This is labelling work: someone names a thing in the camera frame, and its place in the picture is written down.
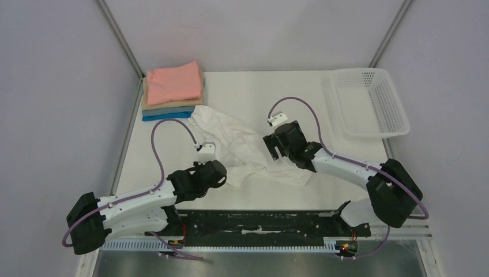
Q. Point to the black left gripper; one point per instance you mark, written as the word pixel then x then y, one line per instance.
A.
pixel 196 167

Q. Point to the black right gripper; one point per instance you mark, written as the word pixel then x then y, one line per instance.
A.
pixel 278 141

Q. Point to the white t shirt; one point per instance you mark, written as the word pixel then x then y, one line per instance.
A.
pixel 242 151

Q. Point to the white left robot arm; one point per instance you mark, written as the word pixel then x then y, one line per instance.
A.
pixel 93 221

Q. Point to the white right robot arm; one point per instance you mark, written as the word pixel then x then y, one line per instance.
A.
pixel 392 193

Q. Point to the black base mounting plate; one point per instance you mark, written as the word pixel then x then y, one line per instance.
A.
pixel 259 228

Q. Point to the folded bright blue t shirt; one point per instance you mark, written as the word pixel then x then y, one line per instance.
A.
pixel 179 115

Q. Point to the folded grey-blue t shirt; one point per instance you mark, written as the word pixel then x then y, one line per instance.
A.
pixel 168 110

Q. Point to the folded beige t shirt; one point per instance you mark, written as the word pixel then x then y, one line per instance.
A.
pixel 172 104

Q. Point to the folded pink t shirt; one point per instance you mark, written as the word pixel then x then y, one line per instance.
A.
pixel 174 84

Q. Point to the white perforated plastic basket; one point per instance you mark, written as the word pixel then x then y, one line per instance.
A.
pixel 368 104

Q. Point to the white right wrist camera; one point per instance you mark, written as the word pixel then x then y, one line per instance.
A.
pixel 277 119

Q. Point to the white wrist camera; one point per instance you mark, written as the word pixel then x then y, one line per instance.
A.
pixel 206 152
pixel 277 119

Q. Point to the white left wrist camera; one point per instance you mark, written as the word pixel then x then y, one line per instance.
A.
pixel 206 152

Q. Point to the white slotted cable duct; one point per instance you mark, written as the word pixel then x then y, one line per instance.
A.
pixel 154 245

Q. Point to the right aluminium frame post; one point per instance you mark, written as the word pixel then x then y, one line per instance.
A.
pixel 391 32

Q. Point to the aluminium frame post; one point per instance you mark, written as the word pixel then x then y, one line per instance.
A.
pixel 117 32
pixel 391 32

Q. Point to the left aluminium frame post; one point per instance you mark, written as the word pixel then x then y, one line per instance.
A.
pixel 117 32

